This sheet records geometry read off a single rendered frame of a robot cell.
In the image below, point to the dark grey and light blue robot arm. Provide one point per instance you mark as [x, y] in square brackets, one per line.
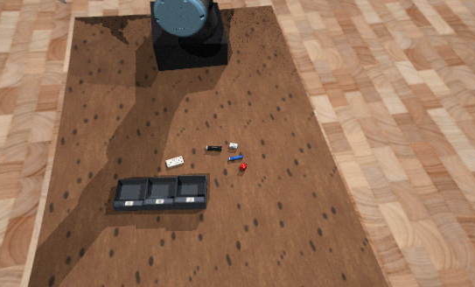
[190, 19]

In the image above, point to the black rack of three bins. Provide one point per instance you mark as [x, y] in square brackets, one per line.
[139, 194]

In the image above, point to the white domino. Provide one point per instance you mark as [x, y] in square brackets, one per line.
[174, 161]

